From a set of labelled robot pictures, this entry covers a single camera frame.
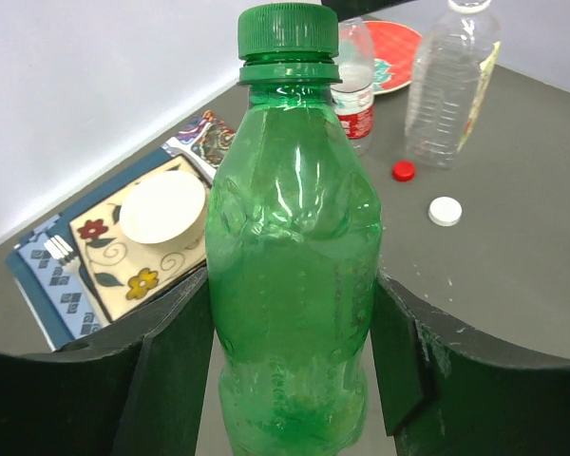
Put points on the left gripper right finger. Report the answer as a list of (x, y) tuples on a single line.
[(447, 388)]

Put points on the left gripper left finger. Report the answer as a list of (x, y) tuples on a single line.
[(134, 388)]

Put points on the white bottle cap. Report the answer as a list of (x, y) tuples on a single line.
[(445, 211)]

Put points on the red bottle cap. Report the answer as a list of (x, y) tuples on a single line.
[(403, 171)]

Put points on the green plastic bottle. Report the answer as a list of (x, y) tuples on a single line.
[(292, 240)]

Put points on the clear bottle red label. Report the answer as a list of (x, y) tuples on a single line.
[(353, 97)]

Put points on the square clear juice bottle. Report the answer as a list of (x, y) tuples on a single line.
[(450, 75)]

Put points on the green bottle cap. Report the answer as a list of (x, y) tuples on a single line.
[(287, 27)]

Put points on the square floral plate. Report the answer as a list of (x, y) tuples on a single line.
[(127, 274)]

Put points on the blue patterned placemat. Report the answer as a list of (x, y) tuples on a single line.
[(54, 296)]

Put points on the silver fork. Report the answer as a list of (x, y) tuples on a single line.
[(65, 255)]

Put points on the white ceramic bowl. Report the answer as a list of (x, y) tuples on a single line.
[(162, 207)]

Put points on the red teal round plate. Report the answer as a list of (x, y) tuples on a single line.
[(394, 51)]

